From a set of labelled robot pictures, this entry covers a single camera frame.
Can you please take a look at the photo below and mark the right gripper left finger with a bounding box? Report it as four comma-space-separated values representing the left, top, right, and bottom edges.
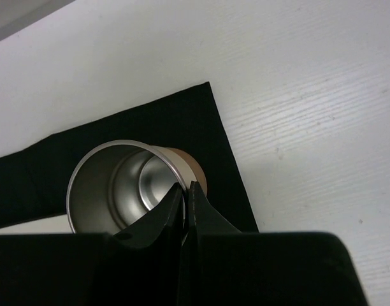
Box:
0, 184, 182, 305

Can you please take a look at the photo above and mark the black cloth placemat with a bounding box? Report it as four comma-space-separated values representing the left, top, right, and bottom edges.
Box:
0, 83, 258, 232

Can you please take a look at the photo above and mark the white paper cup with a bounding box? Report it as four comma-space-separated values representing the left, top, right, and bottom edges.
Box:
66, 140, 208, 234

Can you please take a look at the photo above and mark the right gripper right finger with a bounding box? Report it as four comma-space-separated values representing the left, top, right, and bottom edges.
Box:
180, 182, 368, 305

